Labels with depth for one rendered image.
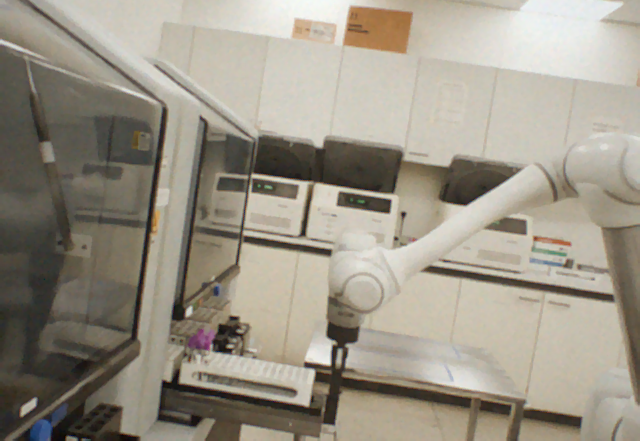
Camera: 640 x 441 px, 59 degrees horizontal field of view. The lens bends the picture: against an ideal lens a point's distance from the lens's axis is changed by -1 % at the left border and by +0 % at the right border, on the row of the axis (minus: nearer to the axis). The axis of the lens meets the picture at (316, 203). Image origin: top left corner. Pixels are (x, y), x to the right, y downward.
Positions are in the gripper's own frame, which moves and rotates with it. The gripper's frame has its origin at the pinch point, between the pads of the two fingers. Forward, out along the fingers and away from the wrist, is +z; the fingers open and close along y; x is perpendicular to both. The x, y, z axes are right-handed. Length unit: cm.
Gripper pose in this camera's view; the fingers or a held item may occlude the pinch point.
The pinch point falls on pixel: (330, 409)
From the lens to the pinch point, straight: 138.6
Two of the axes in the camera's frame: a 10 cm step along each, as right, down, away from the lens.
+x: 9.9, 1.5, -0.6
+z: -1.5, 9.9, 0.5
